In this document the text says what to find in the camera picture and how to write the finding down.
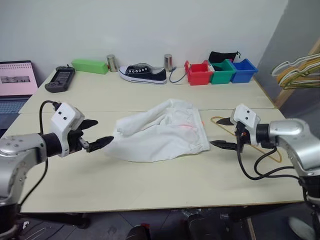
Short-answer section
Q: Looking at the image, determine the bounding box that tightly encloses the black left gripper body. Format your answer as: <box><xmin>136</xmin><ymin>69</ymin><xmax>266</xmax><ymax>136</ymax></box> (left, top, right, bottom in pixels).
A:
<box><xmin>67</xmin><ymin>128</ymin><xmax>90</xmax><ymax>154</ymax></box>

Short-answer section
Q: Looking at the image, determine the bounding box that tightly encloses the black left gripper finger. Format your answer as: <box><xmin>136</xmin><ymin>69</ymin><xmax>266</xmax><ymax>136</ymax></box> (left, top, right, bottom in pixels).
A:
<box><xmin>87</xmin><ymin>135</ymin><xmax>116</xmax><ymax>153</ymax></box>
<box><xmin>79</xmin><ymin>119</ymin><xmax>99</xmax><ymax>131</ymax></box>

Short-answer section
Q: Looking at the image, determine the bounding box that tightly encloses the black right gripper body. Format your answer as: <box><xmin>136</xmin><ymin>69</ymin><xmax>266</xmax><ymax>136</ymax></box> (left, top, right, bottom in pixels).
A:
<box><xmin>234</xmin><ymin>121</ymin><xmax>251</xmax><ymax>153</ymax></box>

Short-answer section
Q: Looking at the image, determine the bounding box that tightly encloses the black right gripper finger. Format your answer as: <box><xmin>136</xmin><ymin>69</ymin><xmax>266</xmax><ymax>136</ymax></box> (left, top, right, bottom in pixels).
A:
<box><xmin>209</xmin><ymin>140</ymin><xmax>238</xmax><ymax>151</ymax></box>
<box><xmin>216</xmin><ymin>117</ymin><xmax>235</xmax><ymax>127</ymax></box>

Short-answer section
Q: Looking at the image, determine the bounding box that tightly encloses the yellow wire clothes hanger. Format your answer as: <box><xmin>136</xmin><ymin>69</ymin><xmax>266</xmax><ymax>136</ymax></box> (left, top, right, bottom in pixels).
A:
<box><xmin>210</xmin><ymin>115</ymin><xmax>284</xmax><ymax>163</ymax></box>

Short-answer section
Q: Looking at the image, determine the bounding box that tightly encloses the white garment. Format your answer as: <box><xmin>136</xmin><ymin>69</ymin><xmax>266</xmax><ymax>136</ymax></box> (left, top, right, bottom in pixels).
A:
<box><xmin>103</xmin><ymin>98</ymin><xmax>211</xmax><ymax>164</ymax></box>

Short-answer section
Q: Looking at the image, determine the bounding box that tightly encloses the green plastic bin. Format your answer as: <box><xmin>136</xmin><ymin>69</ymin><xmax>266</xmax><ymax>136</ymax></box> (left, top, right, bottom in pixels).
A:
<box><xmin>208</xmin><ymin>58</ymin><xmax>236</xmax><ymax>85</ymax></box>

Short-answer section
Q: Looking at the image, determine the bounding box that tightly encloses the blue plastic bin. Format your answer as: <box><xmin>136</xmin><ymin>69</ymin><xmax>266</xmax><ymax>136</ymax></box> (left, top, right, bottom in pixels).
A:
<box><xmin>229</xmin><ymin>58</ymin><xmax>259</xmax><ymax>84</ymax></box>

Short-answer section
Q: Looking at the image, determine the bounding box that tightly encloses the red plastic bin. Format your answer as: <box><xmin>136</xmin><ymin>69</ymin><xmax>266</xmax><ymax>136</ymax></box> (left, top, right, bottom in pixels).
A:
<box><xmin>184</xmin><ymin>60</ymin><xmax>214</xmax><ymax>87</ymax></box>

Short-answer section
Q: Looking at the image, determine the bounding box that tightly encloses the black handheld controller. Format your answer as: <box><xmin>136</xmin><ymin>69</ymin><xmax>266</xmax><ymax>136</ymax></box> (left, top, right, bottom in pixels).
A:
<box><xmin>44</xmin><ymin>64</ymin><xmax>77</xmax><ymax>94</ymax></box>

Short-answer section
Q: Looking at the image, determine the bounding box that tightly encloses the green rectangular box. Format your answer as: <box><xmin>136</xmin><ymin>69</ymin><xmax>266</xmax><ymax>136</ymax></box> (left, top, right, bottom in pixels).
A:
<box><xmin>71</xmin><ymin>58</ymin><xmax>109</xmax><ymax>76</ymax></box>

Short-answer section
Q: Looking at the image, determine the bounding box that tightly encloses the wooden clothes rack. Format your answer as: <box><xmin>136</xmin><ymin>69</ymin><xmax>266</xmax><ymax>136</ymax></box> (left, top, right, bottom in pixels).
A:
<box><xmin>273</xmin><ymin>37</ymin><xmax>320</xmax><ymax>110</ymax></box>

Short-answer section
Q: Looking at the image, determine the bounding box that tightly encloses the silver metal can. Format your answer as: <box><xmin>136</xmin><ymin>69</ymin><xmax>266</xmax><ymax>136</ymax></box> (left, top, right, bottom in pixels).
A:
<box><xmin>106</xmin><ymin>54</ymin><xmax>119</xmax><ymax>73</ymax></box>
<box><xmin>163</xmin><ymin>53</ymin><xmax>174</xmax><ymax>73</ymax></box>

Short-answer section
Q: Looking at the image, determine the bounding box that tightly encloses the bundle of clothes hangers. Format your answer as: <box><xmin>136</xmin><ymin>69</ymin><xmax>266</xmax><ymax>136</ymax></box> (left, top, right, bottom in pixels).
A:
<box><xmin>275</xmin><ymin>58</ymin><xmax>320</xmax><ymax>87</ymax></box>

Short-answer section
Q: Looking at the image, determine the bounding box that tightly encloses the black and white sneaker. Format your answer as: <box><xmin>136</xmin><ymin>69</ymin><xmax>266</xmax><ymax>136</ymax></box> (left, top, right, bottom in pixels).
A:
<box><xmin>118</xmin><ymin>63</ymin><xmax>168</xmax><ymax>86</ymax></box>

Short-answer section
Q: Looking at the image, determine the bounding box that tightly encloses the grey laptop with pink screen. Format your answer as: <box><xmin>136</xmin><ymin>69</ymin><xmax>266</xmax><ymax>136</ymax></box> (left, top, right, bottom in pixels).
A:
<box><xmin>0</xmin><ymin>59</ymin><xmax>40</xmax><ymax>137</ymax></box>

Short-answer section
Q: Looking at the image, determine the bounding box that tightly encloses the dark rounded shape with red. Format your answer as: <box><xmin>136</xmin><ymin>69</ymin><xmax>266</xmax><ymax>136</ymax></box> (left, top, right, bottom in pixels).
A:
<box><xmin>125</xmin><ymin>224</ymin><xmax>154</xmax><ymax>240</ymax></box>

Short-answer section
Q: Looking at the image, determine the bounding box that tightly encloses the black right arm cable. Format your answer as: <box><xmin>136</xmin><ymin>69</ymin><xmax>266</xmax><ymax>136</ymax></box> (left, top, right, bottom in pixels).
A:
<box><xmin>236</xmin><ymin>142</ymin><xmax>301</xmax><ymax>181</ymax></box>

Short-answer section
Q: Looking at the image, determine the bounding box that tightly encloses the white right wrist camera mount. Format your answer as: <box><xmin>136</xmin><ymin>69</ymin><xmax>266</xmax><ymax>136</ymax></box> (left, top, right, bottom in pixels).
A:
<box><xmin>229</xmin><ymin>103</ymin><xmax>261</xmax><ymax>146</ymax></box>

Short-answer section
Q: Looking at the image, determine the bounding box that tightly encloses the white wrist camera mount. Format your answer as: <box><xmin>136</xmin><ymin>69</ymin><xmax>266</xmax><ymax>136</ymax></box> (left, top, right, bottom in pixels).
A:
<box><xmin>49</xmin><ymin>101</ymin><xmax>86</xmax><ymax>158</ymax></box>
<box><xmin>229</xmin><ymin>103</ymin><xmax>261</xmax><ymax>146</ymax></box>

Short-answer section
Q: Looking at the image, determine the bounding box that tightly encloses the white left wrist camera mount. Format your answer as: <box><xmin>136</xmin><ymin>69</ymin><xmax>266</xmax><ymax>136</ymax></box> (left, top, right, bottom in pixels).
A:
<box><xmin>49</xmin><ymin>101</ymin><xmax>86</xmax><ymax>158</ymax></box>

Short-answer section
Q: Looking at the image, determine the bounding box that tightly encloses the black drawstring pouch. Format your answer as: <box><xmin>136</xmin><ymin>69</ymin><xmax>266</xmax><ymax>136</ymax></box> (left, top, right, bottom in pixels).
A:
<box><xmin>207</xmin><ymin>50</ymin><xmax>241</xmax><ymax>65</ymax></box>

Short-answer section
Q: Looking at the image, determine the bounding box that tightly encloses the bunch of wire hangers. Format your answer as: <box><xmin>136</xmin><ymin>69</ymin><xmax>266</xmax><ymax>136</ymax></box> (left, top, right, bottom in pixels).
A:
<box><xmin>271</xmin><ymin>52</ymin><xmax>320</xmax><ymax>77</ymax></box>

